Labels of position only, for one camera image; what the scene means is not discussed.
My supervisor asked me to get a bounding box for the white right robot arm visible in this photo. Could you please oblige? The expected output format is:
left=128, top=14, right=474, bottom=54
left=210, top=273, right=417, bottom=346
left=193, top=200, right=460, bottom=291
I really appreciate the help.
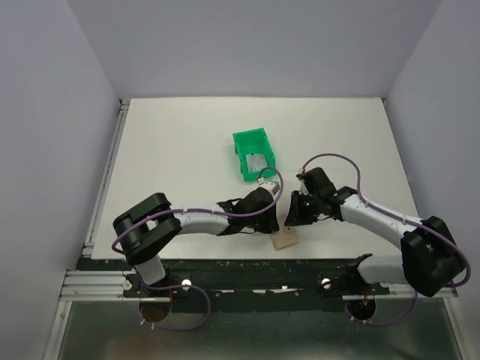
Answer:
left=284, top=167, right=467, bottom=297

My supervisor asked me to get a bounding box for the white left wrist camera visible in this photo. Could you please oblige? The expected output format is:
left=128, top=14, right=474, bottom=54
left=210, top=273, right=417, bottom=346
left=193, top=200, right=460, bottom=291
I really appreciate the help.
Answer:
left=258, top=181, right=281, bottom=197

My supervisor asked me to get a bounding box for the aluminium frame rail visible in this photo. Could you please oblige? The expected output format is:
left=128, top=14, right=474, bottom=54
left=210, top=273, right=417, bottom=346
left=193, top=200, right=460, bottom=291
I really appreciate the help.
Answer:
left=59, top=271, right=134, bottom=302

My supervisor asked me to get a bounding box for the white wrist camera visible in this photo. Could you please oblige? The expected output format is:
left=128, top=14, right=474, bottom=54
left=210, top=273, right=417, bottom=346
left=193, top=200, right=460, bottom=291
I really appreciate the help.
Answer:
left=297, top=174, right=310, bottom=195
left=258, top=181, right=281, bottom=197

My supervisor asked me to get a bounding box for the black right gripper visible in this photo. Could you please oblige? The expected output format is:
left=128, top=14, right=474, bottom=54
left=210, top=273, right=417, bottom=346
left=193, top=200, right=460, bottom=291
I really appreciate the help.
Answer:
left=284, top=189, right=322, bottom=226

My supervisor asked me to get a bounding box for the green plastic bin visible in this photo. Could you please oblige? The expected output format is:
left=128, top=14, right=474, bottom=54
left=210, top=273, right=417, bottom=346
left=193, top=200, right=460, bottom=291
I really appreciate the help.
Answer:
left=232, top=127, right=276, bottom=182

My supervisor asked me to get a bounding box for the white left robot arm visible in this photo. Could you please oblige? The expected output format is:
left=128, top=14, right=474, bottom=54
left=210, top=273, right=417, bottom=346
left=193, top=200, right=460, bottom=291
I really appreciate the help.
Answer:
left=112, top=181, right=282, bottom=296

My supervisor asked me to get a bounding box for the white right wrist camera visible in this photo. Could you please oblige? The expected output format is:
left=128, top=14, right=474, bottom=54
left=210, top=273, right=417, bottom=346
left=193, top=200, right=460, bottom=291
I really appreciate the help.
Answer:
left=297, top=174, right=310, bottom=195

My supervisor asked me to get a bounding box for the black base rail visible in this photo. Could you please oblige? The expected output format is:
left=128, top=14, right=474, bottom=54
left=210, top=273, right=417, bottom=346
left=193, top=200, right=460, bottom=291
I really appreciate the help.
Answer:
left=76, top=258, right=389, bottom=314

